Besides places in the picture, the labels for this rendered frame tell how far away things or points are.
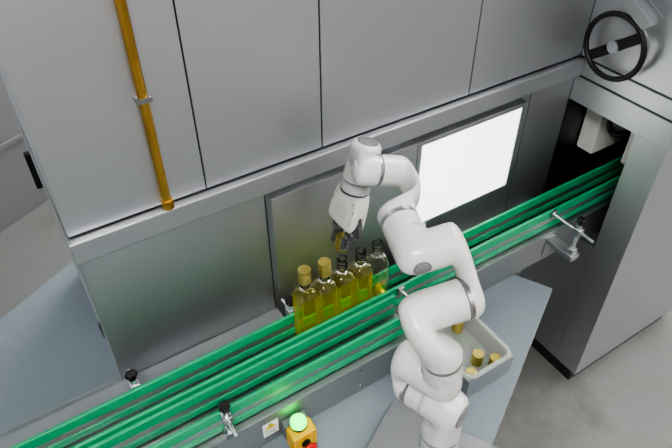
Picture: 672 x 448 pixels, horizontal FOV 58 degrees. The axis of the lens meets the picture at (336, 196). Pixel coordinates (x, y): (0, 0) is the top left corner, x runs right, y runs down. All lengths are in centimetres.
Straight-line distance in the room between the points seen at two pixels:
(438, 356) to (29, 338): 138
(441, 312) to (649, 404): 189
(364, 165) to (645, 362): 206
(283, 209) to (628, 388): 191
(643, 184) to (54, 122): 171
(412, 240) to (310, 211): 50
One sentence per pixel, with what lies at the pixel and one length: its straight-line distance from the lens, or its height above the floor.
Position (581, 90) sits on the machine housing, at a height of 129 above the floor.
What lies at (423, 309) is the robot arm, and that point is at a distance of 120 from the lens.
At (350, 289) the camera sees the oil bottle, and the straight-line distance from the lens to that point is 169.
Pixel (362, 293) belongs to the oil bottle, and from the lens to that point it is 174.
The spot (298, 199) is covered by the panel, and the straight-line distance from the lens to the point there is 159.
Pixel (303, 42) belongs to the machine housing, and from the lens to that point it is 141.
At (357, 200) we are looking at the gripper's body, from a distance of 147.
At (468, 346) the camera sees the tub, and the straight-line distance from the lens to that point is 195.
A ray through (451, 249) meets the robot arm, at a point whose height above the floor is 147.
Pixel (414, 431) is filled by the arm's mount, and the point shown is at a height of 79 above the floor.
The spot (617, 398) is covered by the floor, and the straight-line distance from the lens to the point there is 296.
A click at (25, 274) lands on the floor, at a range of 356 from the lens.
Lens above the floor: 230
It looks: 39 degrees down
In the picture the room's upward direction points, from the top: straight up
